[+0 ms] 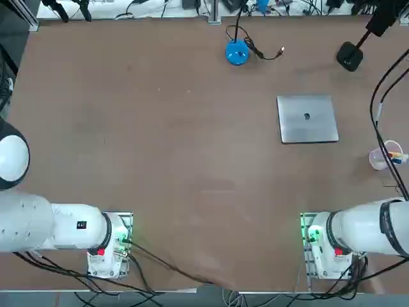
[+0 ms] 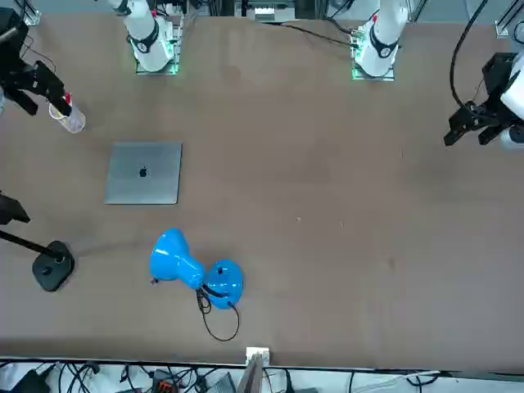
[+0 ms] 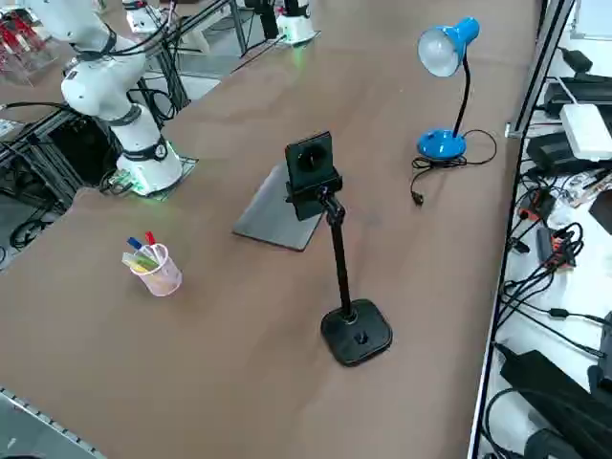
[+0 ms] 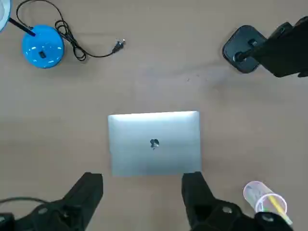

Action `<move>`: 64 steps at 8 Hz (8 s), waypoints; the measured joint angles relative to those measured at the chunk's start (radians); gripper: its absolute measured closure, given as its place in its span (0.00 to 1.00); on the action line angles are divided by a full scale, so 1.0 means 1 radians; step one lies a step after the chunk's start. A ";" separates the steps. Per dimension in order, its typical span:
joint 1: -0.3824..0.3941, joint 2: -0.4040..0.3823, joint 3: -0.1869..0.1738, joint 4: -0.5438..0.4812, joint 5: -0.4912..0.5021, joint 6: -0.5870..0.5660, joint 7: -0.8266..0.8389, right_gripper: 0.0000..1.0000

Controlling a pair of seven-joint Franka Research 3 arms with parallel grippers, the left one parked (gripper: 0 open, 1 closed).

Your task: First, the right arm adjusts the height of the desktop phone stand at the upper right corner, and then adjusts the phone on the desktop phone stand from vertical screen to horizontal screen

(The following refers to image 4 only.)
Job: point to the blue desk lamp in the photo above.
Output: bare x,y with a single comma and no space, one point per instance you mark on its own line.
43,45

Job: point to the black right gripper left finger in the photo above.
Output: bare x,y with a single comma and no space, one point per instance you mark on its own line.
79,202

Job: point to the silver closed laptop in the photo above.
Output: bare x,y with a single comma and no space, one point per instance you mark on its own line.
154,144

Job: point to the yellow pen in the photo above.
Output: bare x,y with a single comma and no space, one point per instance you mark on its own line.
276,204

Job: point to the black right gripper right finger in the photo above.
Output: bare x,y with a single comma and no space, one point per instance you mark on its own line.
199,199

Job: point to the clear pink plastic cup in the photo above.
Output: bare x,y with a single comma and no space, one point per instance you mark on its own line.
257,192

